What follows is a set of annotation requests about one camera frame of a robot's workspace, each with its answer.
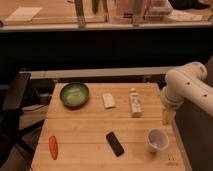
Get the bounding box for red pepper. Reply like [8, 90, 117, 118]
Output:
[49, 136, 58, 160]

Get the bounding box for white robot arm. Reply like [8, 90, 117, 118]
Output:
[160, 62, 213, 125]

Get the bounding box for green ceramic bowl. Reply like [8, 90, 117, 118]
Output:
[60, 82, 89, 108]

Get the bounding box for white plastic bottle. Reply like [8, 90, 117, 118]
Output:
[130, 88, 142, 117]

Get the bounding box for black rectangular remote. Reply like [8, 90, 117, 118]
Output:
[106, 132, 124, 157]

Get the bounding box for white rectangular block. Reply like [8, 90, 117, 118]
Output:
[102, 93, 115, 109]

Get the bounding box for white paper on floor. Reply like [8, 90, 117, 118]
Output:
[6, 7, 41, 22]

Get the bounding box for metal rail beam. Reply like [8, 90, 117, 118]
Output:
[19, 65, 188, 80]

